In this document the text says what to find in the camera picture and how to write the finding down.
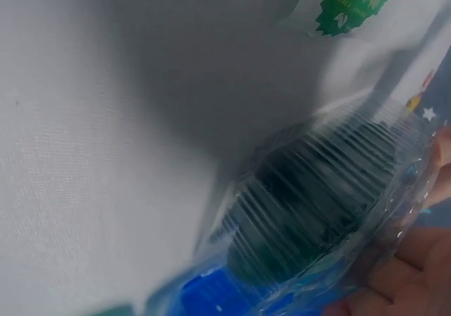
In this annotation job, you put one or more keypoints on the person's right hand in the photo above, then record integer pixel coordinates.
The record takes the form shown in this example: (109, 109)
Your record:
(423, 270)

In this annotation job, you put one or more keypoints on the person's right fingers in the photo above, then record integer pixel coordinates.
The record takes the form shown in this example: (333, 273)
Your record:
(373, 291)

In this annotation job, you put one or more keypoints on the person's right thumb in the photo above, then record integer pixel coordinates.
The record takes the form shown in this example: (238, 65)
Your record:
(443, 151)

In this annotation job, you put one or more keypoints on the clear plastic bottle blue cap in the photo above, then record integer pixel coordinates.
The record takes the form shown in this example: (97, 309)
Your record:
(303, 203)

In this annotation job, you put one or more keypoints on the clear bag with green print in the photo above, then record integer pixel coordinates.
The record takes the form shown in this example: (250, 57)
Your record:
(347, 4)

